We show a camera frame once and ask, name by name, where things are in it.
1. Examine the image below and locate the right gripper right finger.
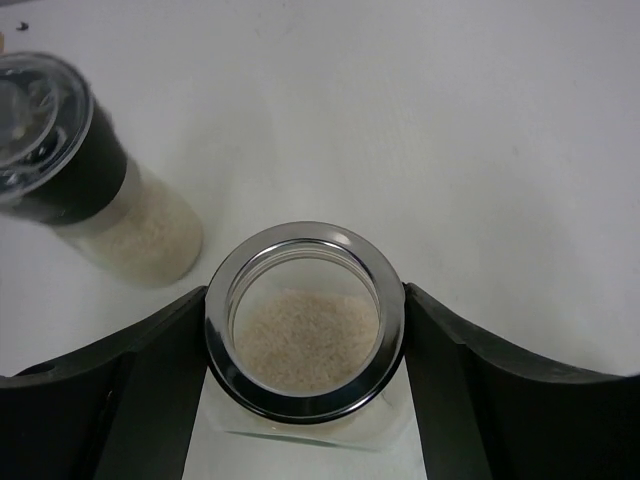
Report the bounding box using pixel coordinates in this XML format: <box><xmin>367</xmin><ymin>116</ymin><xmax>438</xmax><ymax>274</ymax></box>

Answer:
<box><xmin>405</xmin><ymin>284</ymin><xmax>639</xmax><ymax>479</ymax></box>

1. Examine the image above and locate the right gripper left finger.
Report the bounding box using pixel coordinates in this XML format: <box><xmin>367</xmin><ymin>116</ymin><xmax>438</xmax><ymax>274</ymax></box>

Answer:
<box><xmin>1</xmin><ymin>287</ymin><xmax>207</xmax><ymax>479</ymax></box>

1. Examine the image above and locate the clear glass jar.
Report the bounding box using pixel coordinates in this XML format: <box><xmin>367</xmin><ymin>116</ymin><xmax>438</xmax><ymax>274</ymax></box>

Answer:
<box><xmin>203</xmin><ymin>221</ymin><xmax>411</xmax><ymax>450</ymax></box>

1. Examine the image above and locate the small white bottle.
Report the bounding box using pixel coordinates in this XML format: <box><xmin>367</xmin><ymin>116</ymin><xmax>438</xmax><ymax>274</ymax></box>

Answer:
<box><xmin>1</xmin><ymin>52</ymin><xmax>203</xmax><ymax>287</ymax></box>

